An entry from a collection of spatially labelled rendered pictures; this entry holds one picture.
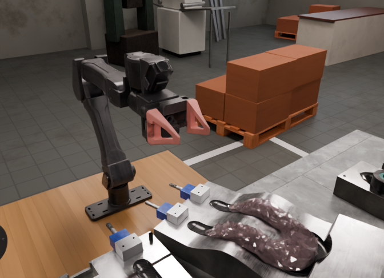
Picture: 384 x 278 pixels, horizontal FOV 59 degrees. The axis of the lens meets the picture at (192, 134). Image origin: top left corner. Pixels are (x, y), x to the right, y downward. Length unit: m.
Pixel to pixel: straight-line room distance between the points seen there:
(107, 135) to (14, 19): 5.79
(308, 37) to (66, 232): 5.43
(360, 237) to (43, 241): 0.79
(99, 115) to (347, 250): 0.70
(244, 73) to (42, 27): 4.61
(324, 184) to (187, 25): 4.92
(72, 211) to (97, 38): 5.88
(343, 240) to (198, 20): 5.39
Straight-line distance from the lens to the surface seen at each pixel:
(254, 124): 2.95
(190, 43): 5.98
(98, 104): 0.99
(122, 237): 0.82
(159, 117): 0.59
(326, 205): 1.14
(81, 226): 1.04
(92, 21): 6.77
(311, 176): 1.26
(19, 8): 6.69
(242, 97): 2.96
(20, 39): 6.74
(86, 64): 0.94
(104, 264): 0.80
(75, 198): 1.15
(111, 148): 0.98
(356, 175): 1.18
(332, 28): 5.80
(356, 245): 0.86
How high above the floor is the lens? 1.46
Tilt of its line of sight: 27 degrees down
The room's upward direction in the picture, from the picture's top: straight up
